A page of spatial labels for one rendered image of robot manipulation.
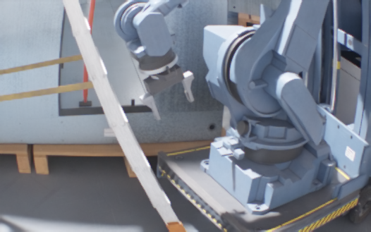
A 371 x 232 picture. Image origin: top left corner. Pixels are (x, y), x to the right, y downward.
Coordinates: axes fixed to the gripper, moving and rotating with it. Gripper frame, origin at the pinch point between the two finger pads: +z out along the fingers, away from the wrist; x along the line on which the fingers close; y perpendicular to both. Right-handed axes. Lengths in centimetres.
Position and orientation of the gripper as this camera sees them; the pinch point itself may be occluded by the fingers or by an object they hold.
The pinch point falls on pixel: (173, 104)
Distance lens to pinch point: 203.3
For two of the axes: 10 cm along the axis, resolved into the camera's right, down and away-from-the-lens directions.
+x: -8.5, 4.7, -2.4
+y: -4.4, -3.8, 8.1
